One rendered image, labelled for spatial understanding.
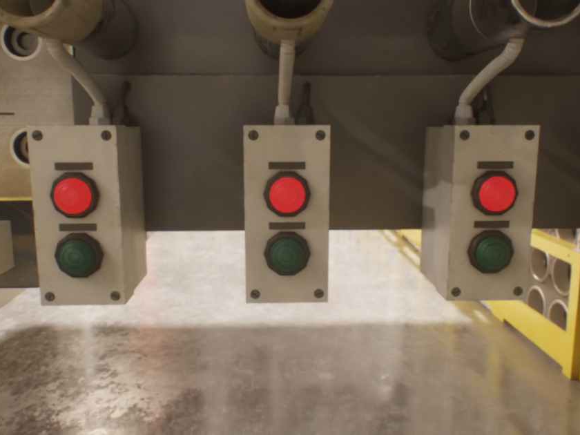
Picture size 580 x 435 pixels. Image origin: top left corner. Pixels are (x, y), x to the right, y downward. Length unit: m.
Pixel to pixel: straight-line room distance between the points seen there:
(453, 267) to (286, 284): 0.14
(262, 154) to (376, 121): 0.14
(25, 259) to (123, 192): 0.23
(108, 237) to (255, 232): 0.12
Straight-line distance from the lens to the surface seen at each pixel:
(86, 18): 0.44
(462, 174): 0.47
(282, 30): 0.38
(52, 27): 0.41
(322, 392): 1.65
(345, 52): 0.57
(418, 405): 1.62
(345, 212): 0.54
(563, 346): 1.93
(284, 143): 0.44
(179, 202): 0.54
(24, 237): 0.67
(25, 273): 0.68
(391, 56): 0.58
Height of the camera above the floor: 0.77
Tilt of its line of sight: 10 degrees down
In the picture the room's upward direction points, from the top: straight up
